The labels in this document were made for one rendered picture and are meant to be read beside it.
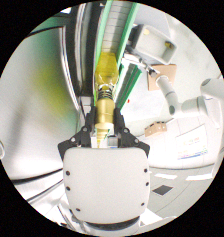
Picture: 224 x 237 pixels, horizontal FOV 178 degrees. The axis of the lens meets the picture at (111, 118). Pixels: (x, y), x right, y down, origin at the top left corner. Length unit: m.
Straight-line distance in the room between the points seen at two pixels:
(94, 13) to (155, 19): 0.30
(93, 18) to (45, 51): 0.35
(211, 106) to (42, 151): 0.43
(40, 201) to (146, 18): 0.71
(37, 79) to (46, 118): 0.08
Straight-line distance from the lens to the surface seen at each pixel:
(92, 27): 0.48
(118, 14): 0.35
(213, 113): 0.30
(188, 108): 0.41
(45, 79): 0.17
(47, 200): 0.22
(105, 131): 0.23
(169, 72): 0.65
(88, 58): 0.51
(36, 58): 0.16
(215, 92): 0.22
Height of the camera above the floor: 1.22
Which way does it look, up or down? 25 degrees down
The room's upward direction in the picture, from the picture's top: 178 degrees clockwise
